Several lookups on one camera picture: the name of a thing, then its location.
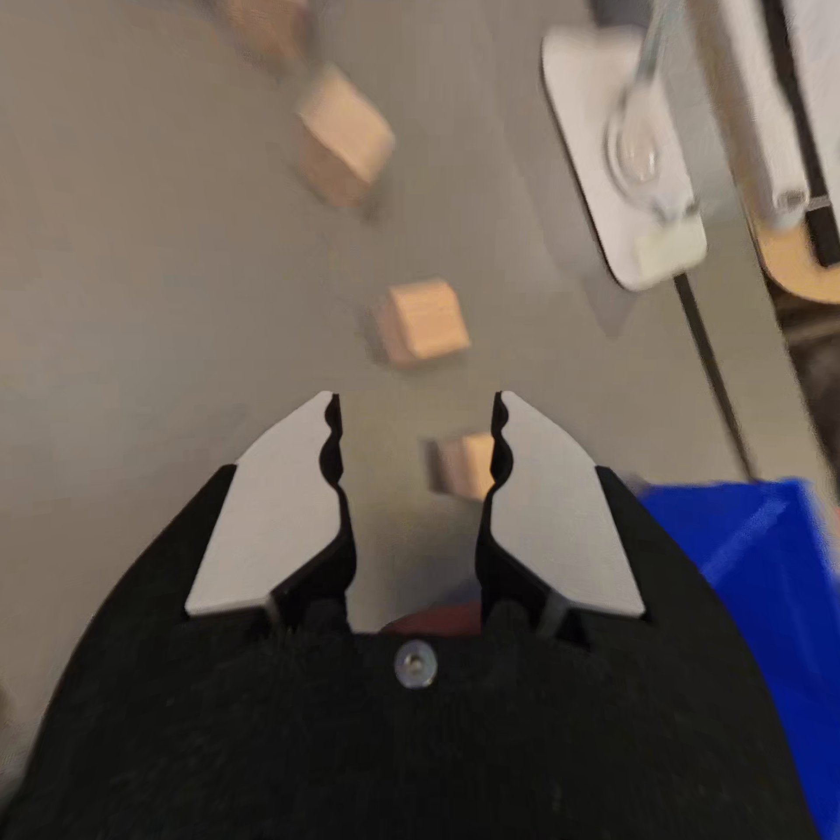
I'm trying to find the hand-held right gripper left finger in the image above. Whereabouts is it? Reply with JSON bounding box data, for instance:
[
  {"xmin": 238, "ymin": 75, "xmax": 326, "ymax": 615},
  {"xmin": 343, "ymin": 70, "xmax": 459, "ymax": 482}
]
[{"xmin": 184, "ymin": 390, "xmax": 358, "ymax": 630}]

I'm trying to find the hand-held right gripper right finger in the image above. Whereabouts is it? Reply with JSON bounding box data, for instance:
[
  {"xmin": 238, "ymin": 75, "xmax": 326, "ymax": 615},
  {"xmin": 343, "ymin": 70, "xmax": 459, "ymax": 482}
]
[{"xmin": 474, "ymin": 390, "xmax": 647, "ymax": 636}]

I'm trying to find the wooden cube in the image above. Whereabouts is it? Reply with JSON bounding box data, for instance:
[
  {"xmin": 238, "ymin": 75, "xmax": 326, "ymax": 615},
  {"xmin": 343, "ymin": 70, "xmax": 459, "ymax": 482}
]
[
  {"xmin": 425, "ymin": 432, "xmax": 497, "ymax": 501},
  {"xmin": 220, "ymin": 0, "xmax": 312, "ymax": 63},
  {"xmin": 294, "ymin": 63, "xmax": 396, "ymax": 210},
  {"xmin": 371, "ymin": 277, "xmax": 472, "ymax": 367}
]

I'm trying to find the blue plastic bin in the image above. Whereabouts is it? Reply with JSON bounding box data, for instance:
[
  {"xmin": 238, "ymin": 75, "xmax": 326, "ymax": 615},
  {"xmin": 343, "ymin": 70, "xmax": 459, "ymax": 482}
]
[{"xmin": 635, "ymin": 478, "xmax": 840, "ymax": 840}]

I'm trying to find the white metal stand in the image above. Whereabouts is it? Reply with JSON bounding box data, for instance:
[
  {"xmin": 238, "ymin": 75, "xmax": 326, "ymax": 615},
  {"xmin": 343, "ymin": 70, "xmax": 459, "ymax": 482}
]
[{"xmin": 540, "ymin": 0, "xmax": 708, "ymax": 293}]

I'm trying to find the printed instruction sheet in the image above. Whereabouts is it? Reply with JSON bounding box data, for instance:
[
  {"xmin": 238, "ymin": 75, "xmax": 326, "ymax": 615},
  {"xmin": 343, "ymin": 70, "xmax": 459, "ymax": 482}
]
[{"xmin": 781, "ymin": 0, "xmax": 840, "ymax": 224}]

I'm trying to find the white poster rail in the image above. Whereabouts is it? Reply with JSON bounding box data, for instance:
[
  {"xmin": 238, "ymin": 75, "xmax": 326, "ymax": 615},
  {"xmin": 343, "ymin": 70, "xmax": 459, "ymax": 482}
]
[{"xmin": 692, "ymin": 0, "xmax": 813, "ymax": 232}]

